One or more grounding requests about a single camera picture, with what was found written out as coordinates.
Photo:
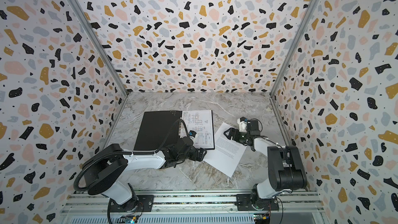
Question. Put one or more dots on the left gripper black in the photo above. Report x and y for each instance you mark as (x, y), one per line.
(201, 155)

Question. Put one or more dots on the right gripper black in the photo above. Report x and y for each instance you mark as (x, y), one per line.
(238, 135)

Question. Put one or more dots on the white text paper sheet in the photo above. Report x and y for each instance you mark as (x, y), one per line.
(227, 153)

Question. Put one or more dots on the white technical drawing sheet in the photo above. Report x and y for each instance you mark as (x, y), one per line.
(202, 123)

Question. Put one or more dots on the orange folder black inside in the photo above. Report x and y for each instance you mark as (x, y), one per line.
(160, 128)

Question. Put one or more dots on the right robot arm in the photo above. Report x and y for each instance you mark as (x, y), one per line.
(286, 172)

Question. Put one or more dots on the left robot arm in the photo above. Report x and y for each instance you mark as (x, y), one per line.
(100, 175)

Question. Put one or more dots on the right circuit board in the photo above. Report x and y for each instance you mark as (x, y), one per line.
(262, 219)

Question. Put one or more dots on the circuit board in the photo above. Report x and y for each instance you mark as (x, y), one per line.
(262, 219)
(129, 219)

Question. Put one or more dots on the left circuit board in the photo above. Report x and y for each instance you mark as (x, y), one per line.
(129, 219)

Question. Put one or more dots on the left corner aluminium profile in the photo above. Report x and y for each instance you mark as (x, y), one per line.
(96, 43)

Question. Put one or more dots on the corner aluminium profile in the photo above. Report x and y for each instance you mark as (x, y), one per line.
(96, 43)
(296, 40)

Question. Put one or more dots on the right corner aluminium profile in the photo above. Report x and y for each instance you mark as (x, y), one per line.
(296, 40)

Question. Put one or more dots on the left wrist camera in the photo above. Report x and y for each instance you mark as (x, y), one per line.
(192, 134)

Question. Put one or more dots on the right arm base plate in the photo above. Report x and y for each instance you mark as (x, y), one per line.
(247, 202)

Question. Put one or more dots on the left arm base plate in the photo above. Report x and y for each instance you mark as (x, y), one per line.
(139, 204)

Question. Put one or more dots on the aluminium mounting rail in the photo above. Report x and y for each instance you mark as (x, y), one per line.
(218, 201)

